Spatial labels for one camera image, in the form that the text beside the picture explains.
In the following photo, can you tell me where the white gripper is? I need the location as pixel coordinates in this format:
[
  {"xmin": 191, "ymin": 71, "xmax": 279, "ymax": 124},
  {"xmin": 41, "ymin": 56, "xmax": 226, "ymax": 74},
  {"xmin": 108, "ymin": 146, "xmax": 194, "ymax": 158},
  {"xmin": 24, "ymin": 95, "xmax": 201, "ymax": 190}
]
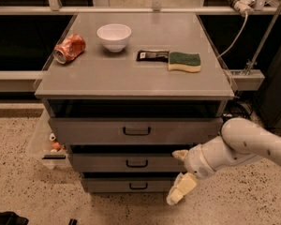
[{"xmin": 166, "ymin": 144, "xmax": 215, "ymax": 205}]

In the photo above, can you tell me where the grey drawer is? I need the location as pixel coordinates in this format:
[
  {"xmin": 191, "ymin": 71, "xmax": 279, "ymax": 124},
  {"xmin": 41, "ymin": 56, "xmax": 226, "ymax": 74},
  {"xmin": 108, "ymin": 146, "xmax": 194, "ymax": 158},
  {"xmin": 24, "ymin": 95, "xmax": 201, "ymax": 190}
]
[
  {"xmin": 70, "ymin": 154, "xmax": 185, "ymax": 173},
  {"xmin": 49, "ymin": 118, "xmax": 223, "ymax": 145},
  {"xmin": 81, "ymin": 177, "xmax": 173, "ymax": 193}
]

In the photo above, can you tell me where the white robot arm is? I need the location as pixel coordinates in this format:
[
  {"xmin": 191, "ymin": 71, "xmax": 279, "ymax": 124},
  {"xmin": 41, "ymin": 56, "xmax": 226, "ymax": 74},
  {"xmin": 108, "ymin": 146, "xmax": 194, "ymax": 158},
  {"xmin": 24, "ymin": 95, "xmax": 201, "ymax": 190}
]
[{"xmin": 167, "ymin": 117, "xmax": 281, "ymax": 205}]

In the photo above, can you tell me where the grey bottom drawer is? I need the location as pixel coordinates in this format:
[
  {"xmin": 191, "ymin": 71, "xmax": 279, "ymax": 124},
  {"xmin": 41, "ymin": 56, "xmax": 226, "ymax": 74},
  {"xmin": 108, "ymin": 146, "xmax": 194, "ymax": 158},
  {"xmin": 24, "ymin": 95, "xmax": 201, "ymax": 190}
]
[{"xmin": 81, "ymin": 177, "xmax": 173, "ymax": 193}]

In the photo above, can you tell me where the grey drawer cabinet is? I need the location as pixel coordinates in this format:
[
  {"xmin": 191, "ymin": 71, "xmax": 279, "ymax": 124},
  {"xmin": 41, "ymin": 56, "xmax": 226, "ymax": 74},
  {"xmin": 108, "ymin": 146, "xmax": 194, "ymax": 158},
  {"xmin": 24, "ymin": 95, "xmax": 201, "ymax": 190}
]
[{"xmin": 36, "ymin": 13, "xmax": 233, "ymax": 181}]

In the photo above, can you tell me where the grey top drawer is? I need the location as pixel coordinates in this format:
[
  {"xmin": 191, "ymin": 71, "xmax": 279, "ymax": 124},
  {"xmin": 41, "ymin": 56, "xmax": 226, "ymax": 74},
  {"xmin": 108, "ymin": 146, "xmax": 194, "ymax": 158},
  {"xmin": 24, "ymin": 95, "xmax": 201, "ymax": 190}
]
[{"xmin": 49, "ymin": 118, "xmax": 223, "ymax": 145}]

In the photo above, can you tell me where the green yellow sponge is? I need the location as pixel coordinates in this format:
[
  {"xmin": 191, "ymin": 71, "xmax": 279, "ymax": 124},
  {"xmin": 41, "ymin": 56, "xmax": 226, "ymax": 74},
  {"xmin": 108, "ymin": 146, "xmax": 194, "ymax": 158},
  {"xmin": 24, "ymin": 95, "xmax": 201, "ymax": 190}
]
[{"xmin": 168, "ymin": 52, "xmax": 201, "ymax": 73}]

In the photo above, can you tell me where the clear plastic storage bin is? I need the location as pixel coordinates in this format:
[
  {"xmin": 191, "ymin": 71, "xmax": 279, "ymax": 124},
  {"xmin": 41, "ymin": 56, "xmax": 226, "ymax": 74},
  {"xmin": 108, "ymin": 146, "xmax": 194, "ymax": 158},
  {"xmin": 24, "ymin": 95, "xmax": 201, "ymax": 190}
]
[{"xmin": 26, "ymin": 111, "xmax": 70, "ymax": 169}]

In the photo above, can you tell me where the white bowl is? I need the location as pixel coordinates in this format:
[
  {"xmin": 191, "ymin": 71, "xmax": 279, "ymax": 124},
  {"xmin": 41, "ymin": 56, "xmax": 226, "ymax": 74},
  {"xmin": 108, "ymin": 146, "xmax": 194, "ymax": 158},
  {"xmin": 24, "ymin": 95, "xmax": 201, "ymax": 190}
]
[{"xmin": 96, "ymin": 23, "xmax": 132, "ymax": 53}]

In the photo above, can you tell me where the crushed orange soda can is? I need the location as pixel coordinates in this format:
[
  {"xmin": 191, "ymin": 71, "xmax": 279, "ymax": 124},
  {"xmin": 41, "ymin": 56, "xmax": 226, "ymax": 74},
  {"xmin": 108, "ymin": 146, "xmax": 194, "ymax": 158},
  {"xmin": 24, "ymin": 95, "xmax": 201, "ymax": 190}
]
[{"xmin": 53, "ymin": 34, "xmax": 86, "ymax": 64}]

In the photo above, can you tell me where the metal diagonal pole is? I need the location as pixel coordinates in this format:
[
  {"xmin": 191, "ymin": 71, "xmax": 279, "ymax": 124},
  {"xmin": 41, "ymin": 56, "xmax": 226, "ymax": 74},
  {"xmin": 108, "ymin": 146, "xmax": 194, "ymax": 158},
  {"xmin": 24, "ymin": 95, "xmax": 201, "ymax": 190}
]
[{"xmin": 242, "ymin": 1, "xmax": 281, "ymax": 76}]

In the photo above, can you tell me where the white power strip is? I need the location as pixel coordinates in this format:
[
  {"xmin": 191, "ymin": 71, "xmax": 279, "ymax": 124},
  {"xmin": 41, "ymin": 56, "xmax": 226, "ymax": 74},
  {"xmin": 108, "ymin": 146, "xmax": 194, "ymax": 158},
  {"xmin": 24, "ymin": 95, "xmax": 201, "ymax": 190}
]
[{"xmin": 228, "ymin": 0, "xmax": 253, "ymax": 16}]

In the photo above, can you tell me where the black object floor corner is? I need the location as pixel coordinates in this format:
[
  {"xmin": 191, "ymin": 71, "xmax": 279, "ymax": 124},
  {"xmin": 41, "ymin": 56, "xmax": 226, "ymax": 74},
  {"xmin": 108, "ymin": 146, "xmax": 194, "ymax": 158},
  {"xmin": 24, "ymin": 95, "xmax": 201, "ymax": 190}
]
[{"xmin": 0, "ymin": 212, "xmax": 29, "ymax": 225}]

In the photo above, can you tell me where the black cable bundle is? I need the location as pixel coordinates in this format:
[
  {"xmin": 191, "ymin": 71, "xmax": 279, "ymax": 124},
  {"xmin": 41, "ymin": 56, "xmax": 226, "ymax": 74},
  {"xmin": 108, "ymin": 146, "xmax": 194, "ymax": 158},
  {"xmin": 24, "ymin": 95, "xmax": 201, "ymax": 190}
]
[{"xmin": 223, "ymin": 98, "xmax": 254, "ymax": 121}]

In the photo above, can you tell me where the white power cable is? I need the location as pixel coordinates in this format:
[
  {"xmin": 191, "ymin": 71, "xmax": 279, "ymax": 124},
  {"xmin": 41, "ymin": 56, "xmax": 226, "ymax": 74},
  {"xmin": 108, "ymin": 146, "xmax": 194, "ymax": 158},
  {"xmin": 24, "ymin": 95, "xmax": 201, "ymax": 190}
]
[{"xmin": 216, "ymin": 11, "xmax": 249, "ymax": 60}]

